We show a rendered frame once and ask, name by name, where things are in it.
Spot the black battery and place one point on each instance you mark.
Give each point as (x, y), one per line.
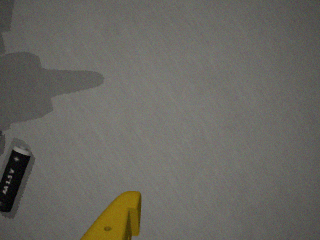
(12, 176)

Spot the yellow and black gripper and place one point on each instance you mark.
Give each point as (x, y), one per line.
(119, 221)

